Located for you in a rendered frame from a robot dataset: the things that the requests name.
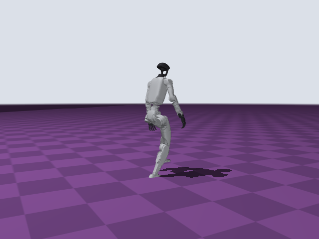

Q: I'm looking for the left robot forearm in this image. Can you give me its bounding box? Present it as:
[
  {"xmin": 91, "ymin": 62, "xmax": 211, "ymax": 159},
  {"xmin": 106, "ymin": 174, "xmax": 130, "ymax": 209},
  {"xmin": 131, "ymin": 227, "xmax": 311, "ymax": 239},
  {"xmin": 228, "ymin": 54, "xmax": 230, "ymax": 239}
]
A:
[{"xmin": 146, "ymin": 102, "xmax": 152, "ymax": 113}]

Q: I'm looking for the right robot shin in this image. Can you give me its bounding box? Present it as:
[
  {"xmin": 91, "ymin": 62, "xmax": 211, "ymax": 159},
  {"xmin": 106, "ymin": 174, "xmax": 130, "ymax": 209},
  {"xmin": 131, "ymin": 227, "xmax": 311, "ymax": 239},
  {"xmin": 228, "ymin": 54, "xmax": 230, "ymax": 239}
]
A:
[{"xmin": 153, "ymin": 145, "xmax": 170, "ymax": 176}]

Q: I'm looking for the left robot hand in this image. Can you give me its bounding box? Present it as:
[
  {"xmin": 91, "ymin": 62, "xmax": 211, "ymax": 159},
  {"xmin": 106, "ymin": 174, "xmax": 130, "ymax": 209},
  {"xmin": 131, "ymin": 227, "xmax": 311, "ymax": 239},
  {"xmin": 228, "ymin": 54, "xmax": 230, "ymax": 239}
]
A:
[{"xmin": 148, "ymin": 123, "xmax": 156, "ymax": 131}]

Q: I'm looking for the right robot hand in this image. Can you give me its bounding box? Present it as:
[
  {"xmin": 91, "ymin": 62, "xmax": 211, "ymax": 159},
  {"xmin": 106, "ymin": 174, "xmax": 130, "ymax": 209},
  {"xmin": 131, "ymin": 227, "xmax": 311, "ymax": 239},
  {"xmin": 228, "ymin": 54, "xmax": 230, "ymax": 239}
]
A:
[{"xmin": 178, "ymin": 113, "xmax": 186, "ymax": 128}]

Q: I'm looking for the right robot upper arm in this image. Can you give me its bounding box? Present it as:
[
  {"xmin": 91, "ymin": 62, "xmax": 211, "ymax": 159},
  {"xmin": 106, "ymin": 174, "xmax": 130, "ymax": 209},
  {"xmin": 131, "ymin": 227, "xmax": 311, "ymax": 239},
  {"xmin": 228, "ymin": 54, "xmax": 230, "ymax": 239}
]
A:
[{"xmin": 163, "ymin": 79, "xmax": 175, "ymax": 102}]

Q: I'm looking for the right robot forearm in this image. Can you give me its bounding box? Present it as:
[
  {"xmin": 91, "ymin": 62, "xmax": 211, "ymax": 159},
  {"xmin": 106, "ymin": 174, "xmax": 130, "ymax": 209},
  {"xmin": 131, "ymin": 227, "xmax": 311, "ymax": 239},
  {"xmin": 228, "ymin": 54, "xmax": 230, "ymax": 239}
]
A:
[{"xmin": 172, "ymin": 95, "xmax": 183, "ymax": 115}]

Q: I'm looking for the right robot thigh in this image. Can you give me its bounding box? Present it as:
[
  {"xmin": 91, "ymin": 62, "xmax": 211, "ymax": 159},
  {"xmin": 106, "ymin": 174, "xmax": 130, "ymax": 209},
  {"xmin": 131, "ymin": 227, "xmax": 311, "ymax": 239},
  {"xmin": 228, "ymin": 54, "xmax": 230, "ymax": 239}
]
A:
[{"xmin": 156, "ymin": 115, "xmax": 171, "ymax": 151}]

